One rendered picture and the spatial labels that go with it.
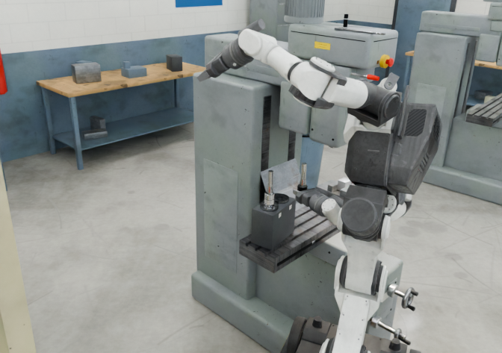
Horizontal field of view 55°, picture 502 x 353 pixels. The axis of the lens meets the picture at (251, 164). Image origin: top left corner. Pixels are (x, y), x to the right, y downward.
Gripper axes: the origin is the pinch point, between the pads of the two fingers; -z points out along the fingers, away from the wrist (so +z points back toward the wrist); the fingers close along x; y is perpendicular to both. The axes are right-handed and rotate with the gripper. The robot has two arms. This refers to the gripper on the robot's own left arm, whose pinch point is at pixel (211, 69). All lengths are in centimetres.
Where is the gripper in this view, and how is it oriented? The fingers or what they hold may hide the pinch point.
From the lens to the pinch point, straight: 174.3
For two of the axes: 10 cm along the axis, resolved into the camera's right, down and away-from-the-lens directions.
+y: -5.6, -7.6, -3.2
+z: 6.9, -2.3, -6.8
